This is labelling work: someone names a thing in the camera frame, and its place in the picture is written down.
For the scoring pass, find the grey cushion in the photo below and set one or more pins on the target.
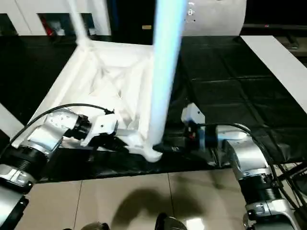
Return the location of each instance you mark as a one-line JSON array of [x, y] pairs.
[[216, 16]]

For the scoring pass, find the white plastic table top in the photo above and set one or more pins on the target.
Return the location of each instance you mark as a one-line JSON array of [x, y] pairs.
[[108, 72]]

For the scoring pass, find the black wifi router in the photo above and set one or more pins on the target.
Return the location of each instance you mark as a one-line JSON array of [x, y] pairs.
[[302, 182]]

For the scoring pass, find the black robot left foot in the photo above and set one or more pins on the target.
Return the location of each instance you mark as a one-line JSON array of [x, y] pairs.
[[96, 226]]

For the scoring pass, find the white plastic table leg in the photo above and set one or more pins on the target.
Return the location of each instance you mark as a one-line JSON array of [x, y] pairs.
[[168, 72], [9, 122], [79, 24]]

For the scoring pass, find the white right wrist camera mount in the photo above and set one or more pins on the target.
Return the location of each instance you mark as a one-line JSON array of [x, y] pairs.
[[194, 115]]

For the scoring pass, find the black television with red logo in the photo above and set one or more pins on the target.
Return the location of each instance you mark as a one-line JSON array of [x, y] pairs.
[[275, 26]]

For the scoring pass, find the black robot foot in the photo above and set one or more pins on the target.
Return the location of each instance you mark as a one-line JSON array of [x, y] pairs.
[[170, 222], [96, 226]]

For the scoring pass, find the red packet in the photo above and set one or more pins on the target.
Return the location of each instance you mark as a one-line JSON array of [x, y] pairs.
[[47, 28]]

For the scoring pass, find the black robot right foot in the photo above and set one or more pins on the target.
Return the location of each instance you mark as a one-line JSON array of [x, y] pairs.
[[170, 222]]

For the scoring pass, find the small tan label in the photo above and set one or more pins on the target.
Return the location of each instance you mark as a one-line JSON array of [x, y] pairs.
[[146, 26]]

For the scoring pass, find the white sideboard cabinet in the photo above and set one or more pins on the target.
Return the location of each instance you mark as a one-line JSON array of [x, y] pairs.
[[24, 14]]

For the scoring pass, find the black work mat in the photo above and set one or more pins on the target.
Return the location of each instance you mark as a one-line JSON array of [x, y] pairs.
[[239, 83]]

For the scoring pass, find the black sofa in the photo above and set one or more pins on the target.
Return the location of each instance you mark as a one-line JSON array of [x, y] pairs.
[[129, 16]]

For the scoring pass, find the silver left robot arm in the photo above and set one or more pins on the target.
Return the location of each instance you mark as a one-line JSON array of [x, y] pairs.
[[43, 143]]

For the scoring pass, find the small white jar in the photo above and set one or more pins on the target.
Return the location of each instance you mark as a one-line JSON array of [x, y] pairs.
[[92, 31]]

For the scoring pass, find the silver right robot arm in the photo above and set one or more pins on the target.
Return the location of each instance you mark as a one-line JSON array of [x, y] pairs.
[[249, 153]]

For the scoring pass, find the white flat board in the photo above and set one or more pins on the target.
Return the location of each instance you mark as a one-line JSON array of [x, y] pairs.
[[278, 67]]

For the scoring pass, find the black floor stand foot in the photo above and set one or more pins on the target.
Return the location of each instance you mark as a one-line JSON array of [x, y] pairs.
[[291, 172]]

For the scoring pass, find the dark low tv bench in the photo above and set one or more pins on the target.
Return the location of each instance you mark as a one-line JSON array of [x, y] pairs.
[[295, 45]]

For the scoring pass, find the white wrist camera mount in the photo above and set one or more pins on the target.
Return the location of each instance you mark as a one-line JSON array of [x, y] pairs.
[[194, 115], [103, 125]]

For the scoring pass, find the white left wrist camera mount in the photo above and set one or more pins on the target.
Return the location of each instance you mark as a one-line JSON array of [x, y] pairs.
[[103, 125]]

